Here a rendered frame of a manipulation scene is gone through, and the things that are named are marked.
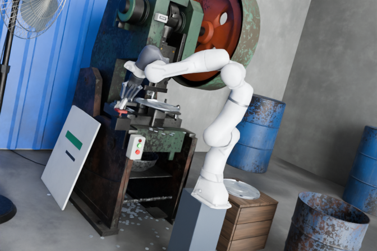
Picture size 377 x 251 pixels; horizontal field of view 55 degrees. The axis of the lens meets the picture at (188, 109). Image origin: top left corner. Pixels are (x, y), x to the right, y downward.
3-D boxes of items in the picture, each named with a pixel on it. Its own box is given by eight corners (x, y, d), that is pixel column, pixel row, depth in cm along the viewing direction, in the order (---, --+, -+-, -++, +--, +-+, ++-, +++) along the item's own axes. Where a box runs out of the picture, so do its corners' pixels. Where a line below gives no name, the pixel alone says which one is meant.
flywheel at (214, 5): (277, 6, 238) (211, -22, 286) (258, -3, 224) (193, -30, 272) (230, 102, 260) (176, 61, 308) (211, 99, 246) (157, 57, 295)
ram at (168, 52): (170, 90, 239) (181, 46, 235) (152, 87, 229) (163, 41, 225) (155, 84, 252) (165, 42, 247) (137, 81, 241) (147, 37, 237)
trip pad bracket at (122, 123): (124, 149, 212) (132, 117, 209) (110, 149, 205) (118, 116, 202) (119, 145, 216) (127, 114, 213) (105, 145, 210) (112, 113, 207)
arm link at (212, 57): (239, 43, 172) (244, 44, 188) (203, 49, 178) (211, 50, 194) (244, 83, 174) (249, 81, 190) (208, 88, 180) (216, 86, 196)
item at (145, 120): (180, 128, 251) (182, 119, 250) (125, 124, 221) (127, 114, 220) (156, 115, 273) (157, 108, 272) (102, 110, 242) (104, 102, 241)
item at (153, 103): (161, 102, 256) (162, 101, 256) (188, 113, 235) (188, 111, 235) (127, 97, 236) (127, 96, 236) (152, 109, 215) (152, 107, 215)
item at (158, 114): (176, 133, 230) (182, 112, 228) (160, 131, 220) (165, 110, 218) (155, 121, 248) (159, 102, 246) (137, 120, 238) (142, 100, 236)
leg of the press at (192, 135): (184, 223, 255) (216, 100, 242) (171, 225, 247) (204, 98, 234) (119, 172, 321) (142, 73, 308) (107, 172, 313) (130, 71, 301)
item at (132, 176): (171, 176, 251) (172, 175, 251) (118, 179, 222) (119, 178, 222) (139, 154, 282) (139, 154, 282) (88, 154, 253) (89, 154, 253)
